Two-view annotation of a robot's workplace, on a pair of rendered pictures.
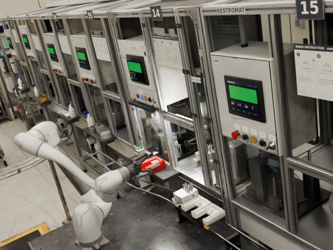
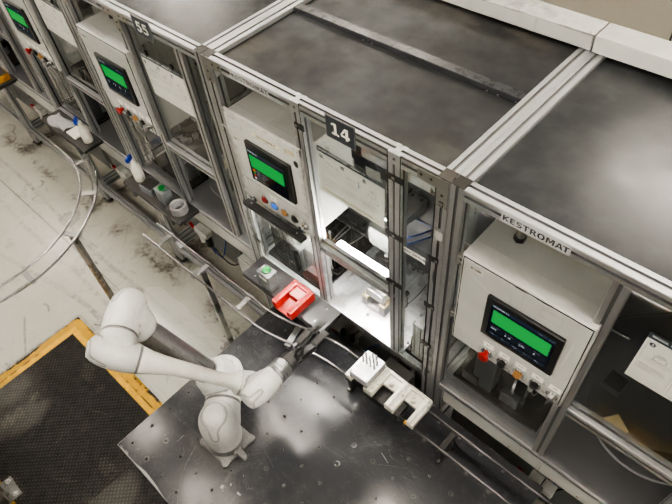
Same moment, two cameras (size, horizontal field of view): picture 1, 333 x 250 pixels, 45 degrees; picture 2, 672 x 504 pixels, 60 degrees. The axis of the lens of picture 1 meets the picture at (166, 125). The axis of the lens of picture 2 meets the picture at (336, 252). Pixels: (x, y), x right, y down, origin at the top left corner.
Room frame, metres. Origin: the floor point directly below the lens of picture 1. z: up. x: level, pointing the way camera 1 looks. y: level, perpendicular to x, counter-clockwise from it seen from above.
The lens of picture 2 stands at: (1.09, 0.33, 3.15)
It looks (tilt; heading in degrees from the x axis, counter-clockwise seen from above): 50 degrees down; 346
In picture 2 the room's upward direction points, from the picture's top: 7 degrees counter-clockwise
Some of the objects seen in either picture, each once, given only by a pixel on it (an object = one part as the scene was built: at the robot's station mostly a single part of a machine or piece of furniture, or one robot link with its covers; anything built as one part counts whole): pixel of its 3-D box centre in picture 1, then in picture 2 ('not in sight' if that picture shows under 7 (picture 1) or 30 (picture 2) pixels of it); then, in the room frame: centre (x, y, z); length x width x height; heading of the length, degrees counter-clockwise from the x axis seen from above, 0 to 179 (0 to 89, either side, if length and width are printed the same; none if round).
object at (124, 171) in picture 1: (123, 174); (280, 369); (2.24, 0.32, 1.12); 0.09 x 0.06 x 0.09; 28
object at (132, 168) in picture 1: (134, 169); (293, 356); (2.28, 0.25, 1.12); 0.09 x 0.07 x 0.08; 118
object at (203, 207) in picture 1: (198, 210); (388, 391); (2.13, -0.09, 0.84); 0.36 x 0.14 x 0.10; 28
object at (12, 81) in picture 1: (18, 71); not in sight; (7.68, 2.54, 1.00); 1.30 x 0.51 x 2.00; 28
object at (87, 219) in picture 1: (86, 220); (219, 423); (2.26, 0.63, 0.85); 0.18 x 0.16 x 0.22; 161
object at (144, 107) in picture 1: (141, 104); (274, 217); (2.80, 0.15, 1.37); 0.36 x 0.04 x 0.04; 28
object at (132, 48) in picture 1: (151, 68); (289, 158); (2.87, 0.03, 1.60); 0.42 x 0.29 x 0.46; 28
